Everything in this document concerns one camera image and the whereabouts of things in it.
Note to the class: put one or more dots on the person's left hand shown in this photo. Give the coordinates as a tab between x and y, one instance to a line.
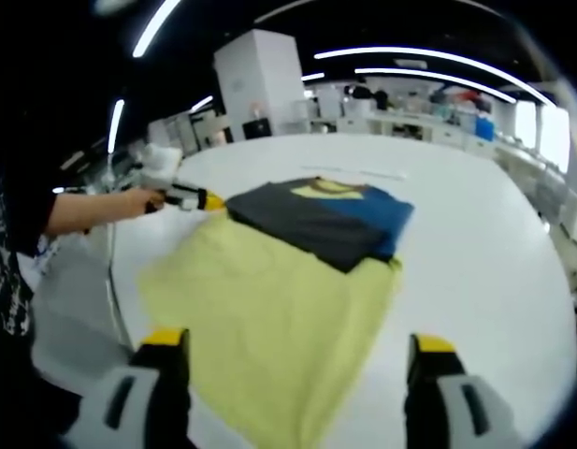
143	201

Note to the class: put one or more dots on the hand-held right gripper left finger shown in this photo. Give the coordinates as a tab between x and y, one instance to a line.
129	407

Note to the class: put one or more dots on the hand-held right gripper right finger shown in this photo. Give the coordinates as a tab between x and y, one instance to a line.
451	411

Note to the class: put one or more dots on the blue storage bin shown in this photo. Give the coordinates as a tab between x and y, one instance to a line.
484	129

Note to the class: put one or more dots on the yellow-green garment with dark sleeves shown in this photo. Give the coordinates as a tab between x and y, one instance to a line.
278	304

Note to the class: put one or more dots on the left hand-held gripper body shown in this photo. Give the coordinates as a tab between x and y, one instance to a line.
159	166

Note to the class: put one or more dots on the wide white square pillar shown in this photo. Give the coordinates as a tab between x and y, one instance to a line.
257	79

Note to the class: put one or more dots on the long curved ceiling light strip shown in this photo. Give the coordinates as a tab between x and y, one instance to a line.
409	49

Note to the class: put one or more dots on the short curved ceiling light strip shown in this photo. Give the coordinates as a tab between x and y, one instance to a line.
409	72

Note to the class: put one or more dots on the person's black printed shirt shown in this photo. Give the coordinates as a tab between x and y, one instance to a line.
12	262

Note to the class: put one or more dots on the black monitor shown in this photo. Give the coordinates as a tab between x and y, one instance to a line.
256	129

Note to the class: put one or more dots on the white cabinet counter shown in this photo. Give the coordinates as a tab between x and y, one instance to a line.
363	126

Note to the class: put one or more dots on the straight ceiling light strip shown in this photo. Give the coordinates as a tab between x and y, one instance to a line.
201	104
152	30
116	121

